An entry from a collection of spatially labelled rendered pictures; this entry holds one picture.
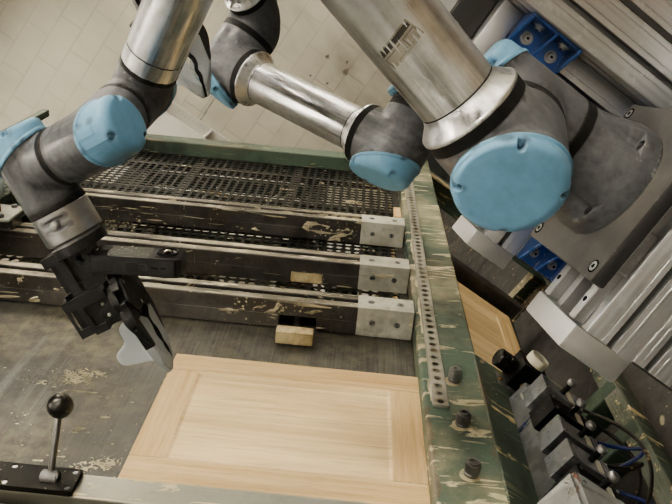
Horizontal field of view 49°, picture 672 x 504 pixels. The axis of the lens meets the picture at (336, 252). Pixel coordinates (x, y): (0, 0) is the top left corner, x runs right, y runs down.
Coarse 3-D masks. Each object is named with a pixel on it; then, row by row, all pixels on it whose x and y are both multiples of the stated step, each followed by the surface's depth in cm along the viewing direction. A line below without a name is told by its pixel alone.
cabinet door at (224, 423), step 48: (192, 384) 138; (240, 384) 140; (288, 384) 141; (336, 384) 142; (384, 384) 143; (144, 432) 124; (192, 432) 125; (240, 432) 127; (288, 432) 128; (336, 432) 129; (384, 432) 130; (144, 480) 113; (192, 480) 114; (240, 480) 115; (288, 480) 116; (336, 480) 117; (384, 480) 118
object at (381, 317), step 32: (0, 288) 163; (32, 288) 163; (160, 288) 162; (192, 288) 163; (224, 288) 165; (256, 288) 165; (224, 320) 164; (256, 320) 164; (288, 320) 167; (320, 320) 163; (352, 320) 162; (384, 320) 162
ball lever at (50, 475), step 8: (48, 400) 108; (56, 400) 107; (64, 400) 108; (72, 400) 109; (48, 408) 107; (56, 408) 107; (64, 408) 108; (72, 408) 109; (56, 416) 108; (64, 416) 108; (56, 424) 108; (56, 432) 108; (56, 440) 108; (56, 448) 108; (56, 456) 108; (48, 464) 108; (48, 472) 107; (56, 472) 107; (40, 480) 107; (48, 480) 107; (56, 480) 107
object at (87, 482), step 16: (80, 480) 109; (96, 480) 109; (112, 480) 110; (128, 480) 110; (0, 496) 106; (16, 496) 106; (32, 496) 106; (48, 496) 106; (64, 496) 106; (80, 496) 106; (96, 496) 106; (112, 496) 107; (128, 496) 107; (144, 496) 107; (160, 496) 108; (176, 496) 108; (192, 496) 108; (208, 496) 108; (224, 496) 109; (240, 496) 109; (256, 496) 109; (272, 496) 110; (288, 496) 110
